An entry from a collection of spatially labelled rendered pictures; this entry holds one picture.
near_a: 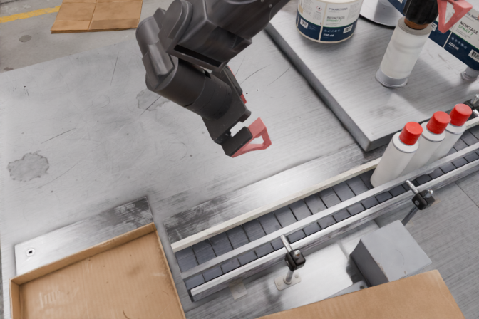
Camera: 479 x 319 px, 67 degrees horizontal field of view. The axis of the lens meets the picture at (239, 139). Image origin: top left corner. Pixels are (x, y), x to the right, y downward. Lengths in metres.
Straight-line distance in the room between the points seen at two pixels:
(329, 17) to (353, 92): 0.25
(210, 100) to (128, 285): 0.50
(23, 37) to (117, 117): 2.09
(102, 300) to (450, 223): 0.79
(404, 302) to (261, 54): 0.91
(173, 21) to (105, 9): 2.76
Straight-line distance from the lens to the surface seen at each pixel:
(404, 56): 1.07
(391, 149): 0.79
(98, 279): 0.87
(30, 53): 2.95
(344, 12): 1.19
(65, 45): 2.92
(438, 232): 0.97
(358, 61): 1.20
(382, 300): 0.54
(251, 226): 0.81
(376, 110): 1.06
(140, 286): 0.84
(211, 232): 0.76
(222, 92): 0.48
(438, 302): 0.57
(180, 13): 0.40
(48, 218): 0.98
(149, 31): 0.50
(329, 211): 0.75
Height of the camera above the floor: 1.62
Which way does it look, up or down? 52 degrees down
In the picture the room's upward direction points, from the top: straight up
